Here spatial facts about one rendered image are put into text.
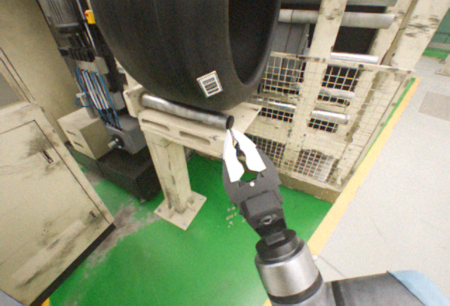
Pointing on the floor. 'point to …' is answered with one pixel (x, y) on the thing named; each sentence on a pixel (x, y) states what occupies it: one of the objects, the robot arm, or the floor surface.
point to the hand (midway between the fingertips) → (231, 134)
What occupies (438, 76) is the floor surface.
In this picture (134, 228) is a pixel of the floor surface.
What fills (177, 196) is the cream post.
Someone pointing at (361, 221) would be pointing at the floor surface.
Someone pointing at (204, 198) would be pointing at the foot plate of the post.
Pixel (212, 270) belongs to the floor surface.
